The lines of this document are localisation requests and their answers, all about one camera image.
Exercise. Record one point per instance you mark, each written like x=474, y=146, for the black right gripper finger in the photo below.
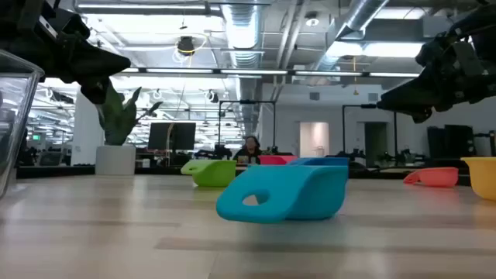
x=421, y=116
x=414, y=97

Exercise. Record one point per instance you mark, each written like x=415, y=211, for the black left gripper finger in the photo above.
x=97, y=89
x=100, y=64

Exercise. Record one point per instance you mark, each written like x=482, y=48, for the orange measuring cup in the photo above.
x=438, y=177

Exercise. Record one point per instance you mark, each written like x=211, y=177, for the yellow measuring cup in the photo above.
x=482, y=178

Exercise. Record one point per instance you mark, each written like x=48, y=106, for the light blue measuring cup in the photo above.
x=302, y=193

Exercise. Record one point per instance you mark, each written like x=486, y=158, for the green measuring cup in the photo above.
x=213, y=174

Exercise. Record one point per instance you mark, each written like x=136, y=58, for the red measuring cup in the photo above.
x=275, y=160

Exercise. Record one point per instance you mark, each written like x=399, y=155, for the clear plastic basket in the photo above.
x=15, y=116

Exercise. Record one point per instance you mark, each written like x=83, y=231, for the green snake plant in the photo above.
x=116, y=120

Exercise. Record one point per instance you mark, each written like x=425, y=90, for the black equipment rack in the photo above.
x=457, y=141

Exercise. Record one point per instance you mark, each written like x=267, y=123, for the white plant pot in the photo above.
x=115, y=160

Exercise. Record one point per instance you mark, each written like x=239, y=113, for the black computer monitor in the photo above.
x=178, y=135

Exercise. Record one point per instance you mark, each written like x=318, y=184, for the long ceiling light bar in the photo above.
x=252, y=71

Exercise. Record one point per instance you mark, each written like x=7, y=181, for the person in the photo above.
x=250, y=149

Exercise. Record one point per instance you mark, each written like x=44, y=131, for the black gantry frame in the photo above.
x=248, y=102
x=368, y=105

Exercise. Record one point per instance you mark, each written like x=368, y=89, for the silver ventilation duct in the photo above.
x=360, y=15
x=242, y=31

